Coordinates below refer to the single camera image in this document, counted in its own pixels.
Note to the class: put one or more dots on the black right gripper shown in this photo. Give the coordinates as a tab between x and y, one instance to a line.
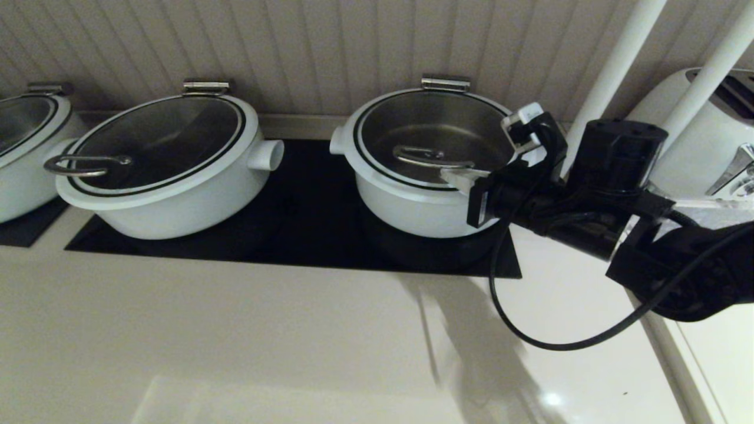
530	206

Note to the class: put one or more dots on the wide white cooking pot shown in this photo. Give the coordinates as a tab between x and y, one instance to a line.
17	194
177	218

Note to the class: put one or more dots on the large black induction cooktop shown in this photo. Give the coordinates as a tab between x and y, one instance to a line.
306	235

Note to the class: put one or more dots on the glass lid white rim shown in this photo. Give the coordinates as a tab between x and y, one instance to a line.
23	118

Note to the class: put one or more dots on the white slanted pole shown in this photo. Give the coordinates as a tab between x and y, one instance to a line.
618	59
718	59

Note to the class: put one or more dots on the small deep white pot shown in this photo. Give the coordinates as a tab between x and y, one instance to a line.
412	215

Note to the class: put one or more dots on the small black induction cooktop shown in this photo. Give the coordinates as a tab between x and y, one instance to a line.
23	232

